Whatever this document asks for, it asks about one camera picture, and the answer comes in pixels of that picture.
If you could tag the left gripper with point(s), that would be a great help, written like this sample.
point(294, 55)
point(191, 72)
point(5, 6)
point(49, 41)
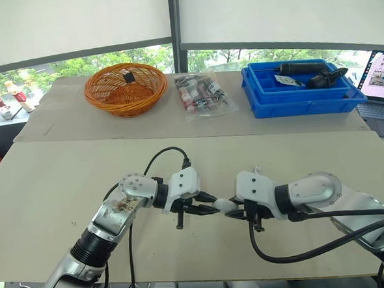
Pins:
point(180, 213)

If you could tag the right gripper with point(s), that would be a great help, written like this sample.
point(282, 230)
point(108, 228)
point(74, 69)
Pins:
point(253, 213)

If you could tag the white earbud case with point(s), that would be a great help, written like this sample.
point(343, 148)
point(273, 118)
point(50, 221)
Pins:
point(224, 205)

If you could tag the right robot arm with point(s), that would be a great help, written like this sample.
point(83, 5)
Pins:
point(318, 188)

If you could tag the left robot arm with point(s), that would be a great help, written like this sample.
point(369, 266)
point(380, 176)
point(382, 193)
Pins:
point(110, 217)

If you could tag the white earbud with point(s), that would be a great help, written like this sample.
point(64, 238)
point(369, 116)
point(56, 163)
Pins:
point(256, 169)

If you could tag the clear bag of small packs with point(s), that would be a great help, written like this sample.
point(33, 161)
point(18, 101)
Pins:
point(205, 95)

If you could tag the blue plastic bin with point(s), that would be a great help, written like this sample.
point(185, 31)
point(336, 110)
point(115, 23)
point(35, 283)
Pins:
point(300, 101)

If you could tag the white paper tag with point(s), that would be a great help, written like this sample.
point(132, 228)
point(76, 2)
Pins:
point(289, 80)

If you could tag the small black tag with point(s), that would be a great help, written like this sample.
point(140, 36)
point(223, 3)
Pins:
point(129, 77)

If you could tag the long black tool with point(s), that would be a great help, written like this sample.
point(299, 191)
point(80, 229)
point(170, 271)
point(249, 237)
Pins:
point(301, 68)

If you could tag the short black tool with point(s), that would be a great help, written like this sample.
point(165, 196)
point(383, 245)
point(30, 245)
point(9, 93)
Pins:
point(325, 78)

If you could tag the laptop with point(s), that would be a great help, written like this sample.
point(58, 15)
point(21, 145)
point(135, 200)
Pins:
point(382, 83)

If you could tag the drink bottle with red label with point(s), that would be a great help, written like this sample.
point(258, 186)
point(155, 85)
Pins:
point(19, 95)

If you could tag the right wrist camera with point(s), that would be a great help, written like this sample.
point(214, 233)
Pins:
point(253, 187)

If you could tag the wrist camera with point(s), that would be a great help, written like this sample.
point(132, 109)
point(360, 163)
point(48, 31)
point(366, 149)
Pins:
point(183, 185)
point(253, 187)

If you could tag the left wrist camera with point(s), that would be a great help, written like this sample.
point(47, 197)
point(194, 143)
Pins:
point(183, 185)

